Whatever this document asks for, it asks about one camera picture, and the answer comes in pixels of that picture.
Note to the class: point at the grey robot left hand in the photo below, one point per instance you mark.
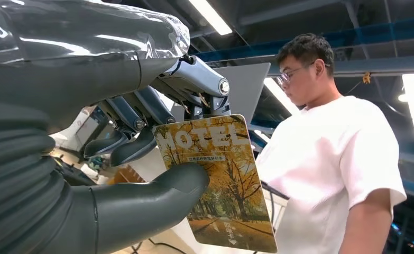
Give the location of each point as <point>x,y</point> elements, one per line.
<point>70,52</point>

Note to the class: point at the person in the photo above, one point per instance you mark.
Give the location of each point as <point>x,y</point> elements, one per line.
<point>315,157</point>

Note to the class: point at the yellow autumn-tree hotel card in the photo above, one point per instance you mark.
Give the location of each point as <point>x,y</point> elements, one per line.
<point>227,175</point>

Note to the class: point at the long ceiling light strip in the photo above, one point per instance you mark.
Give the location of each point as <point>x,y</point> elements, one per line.
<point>280,96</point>
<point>210,15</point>

